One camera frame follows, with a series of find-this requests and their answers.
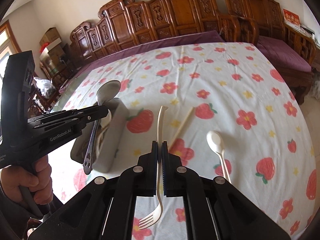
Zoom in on light wooden chopstick on table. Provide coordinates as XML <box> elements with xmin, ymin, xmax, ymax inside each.
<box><xmin>169</xmin><ymin>107</ymin><xmax>195</xmax><ymax>148</ymax></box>

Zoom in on red card on cabinet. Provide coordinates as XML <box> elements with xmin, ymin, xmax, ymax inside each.
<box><xmin>283</xmin><ymin>8</ymin><xmax>300</xmax><ymax>30</ymax></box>

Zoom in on cream plastic spoon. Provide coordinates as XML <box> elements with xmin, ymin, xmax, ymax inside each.
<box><xmin>206</xmin><ymin>131</ymin><xmax>231</xmax><ymax>183</ymax></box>

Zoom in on cream plastic fork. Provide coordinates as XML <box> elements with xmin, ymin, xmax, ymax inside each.
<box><xmin>138</xmin><ymin>106</ymin><xmax>168</xmax><ymax>230</ymax></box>

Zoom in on small metal spoon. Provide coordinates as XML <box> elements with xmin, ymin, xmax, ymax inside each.
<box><xmin>82</xmin><ymin>80</ymin><xmax>122</xmax><ymax>175</ymax></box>

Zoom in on carved wooden bench backrest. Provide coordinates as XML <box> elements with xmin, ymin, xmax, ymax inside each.
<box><xmin>70</xmin><ymin>0</ymin><xmax>285</xmax><ymax>63</ymax></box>

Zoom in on floral strawberry tablecloth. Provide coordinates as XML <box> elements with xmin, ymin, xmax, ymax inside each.
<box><xmin>54</xmin><ymin>43</ymin><xmax>317</xmax><ymax>239</ymax></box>

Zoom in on stacked cardboard boxes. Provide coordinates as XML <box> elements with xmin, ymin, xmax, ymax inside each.
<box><xmin>40</xmin><ymin>27</ymin><xmax>65</xmax><ymax>65</ymax></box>

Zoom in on purple bench cushion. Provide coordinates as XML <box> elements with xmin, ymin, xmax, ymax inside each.
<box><xmin>76</xmin><ymin>30</ymin><xmax>312</xmax><ymax>89</ymax></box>

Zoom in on person's left hand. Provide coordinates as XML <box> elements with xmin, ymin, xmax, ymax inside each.
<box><xmin>1</xmin><ymin>155</ymin><xmax>53</xmax><ymax>208</ymax></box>

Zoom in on wooden armchair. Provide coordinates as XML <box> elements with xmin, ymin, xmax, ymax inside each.
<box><xmin>217</xmin><ymin>12</ymin><xmax>259</xmax><ymax>45</ymax></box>

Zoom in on grey utensil tray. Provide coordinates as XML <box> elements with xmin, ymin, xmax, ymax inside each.
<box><xmin>71</xmin><ymin>98</ymin><xmax>129</xmax><ymax>173</ymax></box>

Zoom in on white plastic bag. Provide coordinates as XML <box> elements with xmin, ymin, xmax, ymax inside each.
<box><xmin>34</xmin><ymin>77</ymin><xmax>56</xmax><ymax>99</ymax></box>

